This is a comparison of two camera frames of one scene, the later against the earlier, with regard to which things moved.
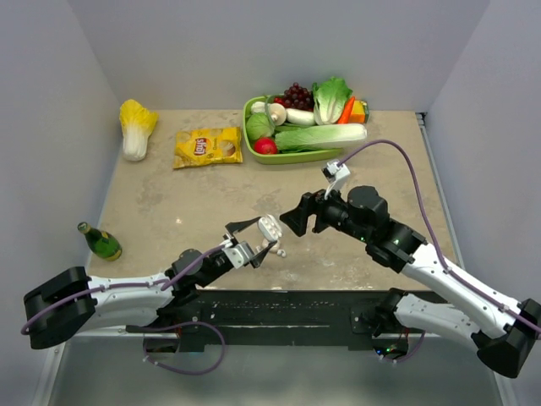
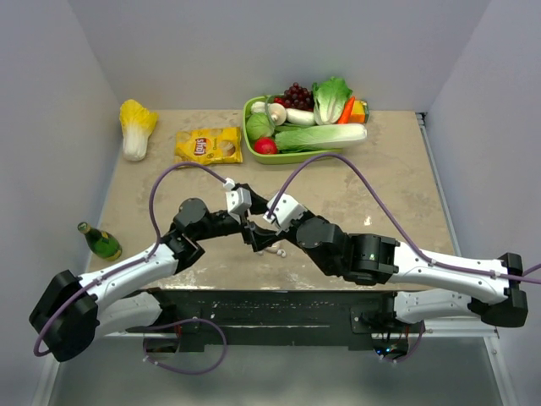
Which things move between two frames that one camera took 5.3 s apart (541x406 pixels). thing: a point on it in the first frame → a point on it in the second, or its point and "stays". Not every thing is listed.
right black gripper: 310,203 → 288,234
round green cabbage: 259,125 stays
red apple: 265,145 stays
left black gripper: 235,227 → 250,232
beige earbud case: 272,248 stays
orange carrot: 347,112 stays
